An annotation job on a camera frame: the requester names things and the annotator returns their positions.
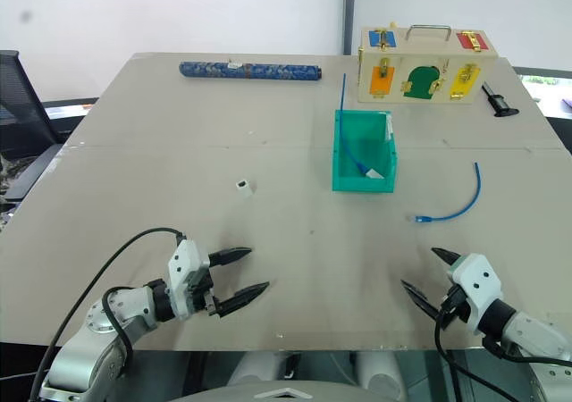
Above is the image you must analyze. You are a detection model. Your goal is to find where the wooden lock practice box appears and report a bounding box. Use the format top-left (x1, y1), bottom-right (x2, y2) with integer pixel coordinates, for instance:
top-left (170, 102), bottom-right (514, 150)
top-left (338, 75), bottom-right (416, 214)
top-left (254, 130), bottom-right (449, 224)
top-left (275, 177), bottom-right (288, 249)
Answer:
top-left (357, 23), bottom-right (500, 106)

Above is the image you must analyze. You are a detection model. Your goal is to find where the black hand tool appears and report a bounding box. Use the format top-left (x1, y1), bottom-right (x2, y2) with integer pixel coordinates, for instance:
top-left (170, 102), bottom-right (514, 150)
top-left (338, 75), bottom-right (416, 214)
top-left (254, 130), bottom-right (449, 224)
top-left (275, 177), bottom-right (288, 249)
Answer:
top-left (481, 82), bottom-right (521, 119)

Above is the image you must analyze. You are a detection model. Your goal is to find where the dark desk with papers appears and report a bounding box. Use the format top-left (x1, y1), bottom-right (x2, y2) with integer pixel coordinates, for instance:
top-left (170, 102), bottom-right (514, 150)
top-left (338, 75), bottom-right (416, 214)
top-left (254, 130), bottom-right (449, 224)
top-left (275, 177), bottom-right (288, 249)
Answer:
top-left (40, 96), bottom-right (100, 145)

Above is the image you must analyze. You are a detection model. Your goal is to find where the grey robot torso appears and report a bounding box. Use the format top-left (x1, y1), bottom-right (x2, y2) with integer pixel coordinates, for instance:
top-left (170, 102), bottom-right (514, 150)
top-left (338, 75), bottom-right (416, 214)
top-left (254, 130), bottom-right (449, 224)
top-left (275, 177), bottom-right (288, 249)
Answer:
top-left (177, 374), bottom-right (373, 402)

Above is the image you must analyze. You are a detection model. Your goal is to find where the green plastic bin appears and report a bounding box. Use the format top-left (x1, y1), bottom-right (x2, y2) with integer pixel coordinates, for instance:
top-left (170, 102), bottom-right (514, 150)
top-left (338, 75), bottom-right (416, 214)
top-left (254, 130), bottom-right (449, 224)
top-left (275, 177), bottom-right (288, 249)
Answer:
top-left (331, 109), bottom-right (400, 195)

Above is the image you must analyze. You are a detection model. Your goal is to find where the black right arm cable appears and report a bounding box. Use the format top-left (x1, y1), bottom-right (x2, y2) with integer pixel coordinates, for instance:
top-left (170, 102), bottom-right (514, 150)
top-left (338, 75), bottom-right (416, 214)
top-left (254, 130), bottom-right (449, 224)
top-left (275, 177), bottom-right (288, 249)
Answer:
top-left (433, 301), bottom-right (537, 402)

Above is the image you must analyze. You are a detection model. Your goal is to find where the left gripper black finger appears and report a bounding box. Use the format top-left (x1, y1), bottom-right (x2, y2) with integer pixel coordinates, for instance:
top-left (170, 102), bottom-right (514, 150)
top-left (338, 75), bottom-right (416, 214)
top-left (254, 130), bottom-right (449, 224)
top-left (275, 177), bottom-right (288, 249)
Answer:
top-left (207, 247), bottom-right (254, 269)
top-left (216, 281), bottom-right (272, 319)

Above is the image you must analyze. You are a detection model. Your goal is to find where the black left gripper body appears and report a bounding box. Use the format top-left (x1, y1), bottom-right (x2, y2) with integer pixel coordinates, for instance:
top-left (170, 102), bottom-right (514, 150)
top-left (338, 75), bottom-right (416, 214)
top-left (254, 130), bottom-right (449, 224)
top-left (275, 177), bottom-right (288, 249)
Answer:
top-left (187, 265), bottom-right (224, 318)

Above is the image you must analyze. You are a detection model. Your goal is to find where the black mesh office chair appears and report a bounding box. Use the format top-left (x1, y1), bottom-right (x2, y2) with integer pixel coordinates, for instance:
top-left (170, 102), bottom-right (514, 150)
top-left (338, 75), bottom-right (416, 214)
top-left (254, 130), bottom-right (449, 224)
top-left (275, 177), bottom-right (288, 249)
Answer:
top-left (0, 49), bottom-right (64, 164)

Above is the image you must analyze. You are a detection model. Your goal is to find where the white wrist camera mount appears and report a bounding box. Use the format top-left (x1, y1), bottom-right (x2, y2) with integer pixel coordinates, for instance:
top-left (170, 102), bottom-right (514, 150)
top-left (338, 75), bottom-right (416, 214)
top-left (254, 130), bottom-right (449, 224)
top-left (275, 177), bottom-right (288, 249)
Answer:
top-left (166, 239), bottom-right (212, 321)
top-left (450, 253), bottom-right (504, 336)

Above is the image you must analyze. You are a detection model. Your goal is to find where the curved blue Ethernet cable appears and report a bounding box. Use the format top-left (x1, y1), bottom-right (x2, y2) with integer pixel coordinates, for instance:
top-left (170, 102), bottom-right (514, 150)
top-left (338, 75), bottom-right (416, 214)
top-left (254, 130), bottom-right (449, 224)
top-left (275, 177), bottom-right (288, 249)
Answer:
top-left (408, 162), bottom-right (484, 224)

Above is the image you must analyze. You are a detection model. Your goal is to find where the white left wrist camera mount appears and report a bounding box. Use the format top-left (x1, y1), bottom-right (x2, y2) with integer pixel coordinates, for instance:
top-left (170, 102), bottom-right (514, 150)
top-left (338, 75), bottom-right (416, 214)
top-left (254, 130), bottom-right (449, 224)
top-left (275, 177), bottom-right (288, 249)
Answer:
top-left (166, 239), bottom-right (212, 321)

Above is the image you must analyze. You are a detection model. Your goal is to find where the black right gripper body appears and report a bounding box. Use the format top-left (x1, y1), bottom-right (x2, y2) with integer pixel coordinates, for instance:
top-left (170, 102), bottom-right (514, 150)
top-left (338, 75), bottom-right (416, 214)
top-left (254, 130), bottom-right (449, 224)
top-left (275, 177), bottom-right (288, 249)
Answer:
top-left (440, 285), bottom-right (475, 328)

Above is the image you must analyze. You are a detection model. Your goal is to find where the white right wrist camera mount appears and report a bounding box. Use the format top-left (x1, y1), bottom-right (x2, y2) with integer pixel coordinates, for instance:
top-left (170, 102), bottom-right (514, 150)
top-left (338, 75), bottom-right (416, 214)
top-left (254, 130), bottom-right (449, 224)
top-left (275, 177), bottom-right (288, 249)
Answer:
top-left (450, 253), bottom-right (504, 336)

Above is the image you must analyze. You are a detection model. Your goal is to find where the grey rounded cylinder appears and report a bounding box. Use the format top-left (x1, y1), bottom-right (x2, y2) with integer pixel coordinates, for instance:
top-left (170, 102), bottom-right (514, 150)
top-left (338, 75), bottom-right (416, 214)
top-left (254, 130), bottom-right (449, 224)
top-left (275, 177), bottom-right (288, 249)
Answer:
top-left (226, 351), bottom-right (292, 398)
top-left (354, 350), bottom-right (408, 402)

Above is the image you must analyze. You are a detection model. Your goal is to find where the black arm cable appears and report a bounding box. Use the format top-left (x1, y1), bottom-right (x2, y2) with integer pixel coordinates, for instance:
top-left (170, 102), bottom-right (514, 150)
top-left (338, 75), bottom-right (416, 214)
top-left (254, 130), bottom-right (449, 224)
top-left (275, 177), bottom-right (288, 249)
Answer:
top-left (29, 227), bottom-right (188, 402)
top-left (433, 301), bottom-right (537, 402)

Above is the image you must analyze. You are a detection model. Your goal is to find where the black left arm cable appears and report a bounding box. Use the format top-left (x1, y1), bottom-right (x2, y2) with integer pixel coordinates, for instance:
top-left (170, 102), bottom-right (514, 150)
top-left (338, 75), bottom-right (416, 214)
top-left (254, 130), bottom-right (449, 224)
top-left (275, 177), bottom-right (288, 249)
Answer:
top-left (29, 227), bottom-right (188, 402)

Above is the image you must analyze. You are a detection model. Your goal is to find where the dark vertical pole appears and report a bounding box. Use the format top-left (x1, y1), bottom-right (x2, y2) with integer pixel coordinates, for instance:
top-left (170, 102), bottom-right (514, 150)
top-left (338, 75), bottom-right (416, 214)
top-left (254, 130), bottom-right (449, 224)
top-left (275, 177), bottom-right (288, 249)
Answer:
top-left (342, 0), bottom-right (357, 56)

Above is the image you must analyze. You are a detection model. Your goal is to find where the blue patterned rolled scroll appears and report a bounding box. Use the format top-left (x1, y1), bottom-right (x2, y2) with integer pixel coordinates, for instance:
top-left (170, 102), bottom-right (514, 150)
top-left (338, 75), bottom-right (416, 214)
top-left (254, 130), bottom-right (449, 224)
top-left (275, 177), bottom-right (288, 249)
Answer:
top-left (179, 60), bottom-right (324, 83)

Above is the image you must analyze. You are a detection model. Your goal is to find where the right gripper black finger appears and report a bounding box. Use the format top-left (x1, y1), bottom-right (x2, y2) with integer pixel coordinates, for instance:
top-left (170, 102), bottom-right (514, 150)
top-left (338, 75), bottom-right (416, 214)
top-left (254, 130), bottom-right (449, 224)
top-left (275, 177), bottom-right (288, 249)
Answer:
top-left (400, 279), bottom-right (444, 321)
top-left (430, 247), bottom-right (464, 270)

